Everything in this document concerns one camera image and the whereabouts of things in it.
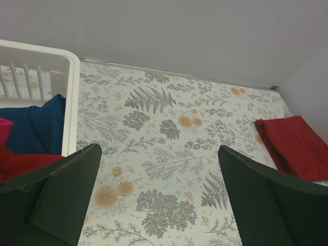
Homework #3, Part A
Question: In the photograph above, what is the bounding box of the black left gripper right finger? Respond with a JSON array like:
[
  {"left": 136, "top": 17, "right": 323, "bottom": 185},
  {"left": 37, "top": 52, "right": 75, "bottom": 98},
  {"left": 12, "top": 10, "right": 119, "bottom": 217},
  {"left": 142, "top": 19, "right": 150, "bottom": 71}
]
[{"left": 218, "top": 145, "right": 327, "bottom": 245}]

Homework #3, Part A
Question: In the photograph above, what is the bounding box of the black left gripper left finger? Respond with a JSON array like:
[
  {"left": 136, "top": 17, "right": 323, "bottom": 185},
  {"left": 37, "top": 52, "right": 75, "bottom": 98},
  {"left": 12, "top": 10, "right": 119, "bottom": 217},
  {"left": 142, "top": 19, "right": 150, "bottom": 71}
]
[{"left": 1, "top": 143, "right": 102, "bottom": 245}]

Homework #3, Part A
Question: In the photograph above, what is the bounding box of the dark red crumpled t shirt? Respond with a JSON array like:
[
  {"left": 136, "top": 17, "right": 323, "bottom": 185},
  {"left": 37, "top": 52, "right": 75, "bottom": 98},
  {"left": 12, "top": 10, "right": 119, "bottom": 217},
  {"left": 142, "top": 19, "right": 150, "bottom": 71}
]
[{"left": 0, "top": 146, "right": 65, "bottom": 182}]

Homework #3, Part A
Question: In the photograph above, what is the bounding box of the folded dark red t shirt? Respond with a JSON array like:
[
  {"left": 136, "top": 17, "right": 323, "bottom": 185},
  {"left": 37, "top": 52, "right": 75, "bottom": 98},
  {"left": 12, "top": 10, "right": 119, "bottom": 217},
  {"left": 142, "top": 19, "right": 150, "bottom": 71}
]
[{"left": 255, "top": 116, "right": 327, "bottom": 182}]

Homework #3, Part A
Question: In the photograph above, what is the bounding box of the blue t shirt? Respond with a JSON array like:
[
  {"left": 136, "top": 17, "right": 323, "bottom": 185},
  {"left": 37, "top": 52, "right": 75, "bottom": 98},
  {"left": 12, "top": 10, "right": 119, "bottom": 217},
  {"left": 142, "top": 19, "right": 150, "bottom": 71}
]
[{"left": 1, "top": 94, "right": 66, "bottom": 155}]

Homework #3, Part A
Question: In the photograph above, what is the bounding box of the pink t shirt in basket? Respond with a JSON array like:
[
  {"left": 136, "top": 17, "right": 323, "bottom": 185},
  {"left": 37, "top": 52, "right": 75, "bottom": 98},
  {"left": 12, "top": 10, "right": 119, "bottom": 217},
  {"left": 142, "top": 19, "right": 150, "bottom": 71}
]
[{"left": 0, "top": 118, "right": 14, "bottom": 146}]

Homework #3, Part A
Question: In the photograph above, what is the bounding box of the floral patterned table mat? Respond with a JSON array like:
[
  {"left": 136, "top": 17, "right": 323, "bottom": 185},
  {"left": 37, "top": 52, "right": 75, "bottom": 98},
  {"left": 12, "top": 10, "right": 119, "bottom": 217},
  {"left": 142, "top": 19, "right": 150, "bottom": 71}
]
[{"left": 0, "top": 57, "right": 328, "bottom": 246}]

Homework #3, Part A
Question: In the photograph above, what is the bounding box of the white plastic laundry basket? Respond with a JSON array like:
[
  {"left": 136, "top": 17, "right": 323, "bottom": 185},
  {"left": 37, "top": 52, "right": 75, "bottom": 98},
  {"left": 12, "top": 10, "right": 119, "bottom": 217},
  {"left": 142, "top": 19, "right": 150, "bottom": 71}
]
[{"left": 1, "top": 40, "right": 80, "bottom": 156}]

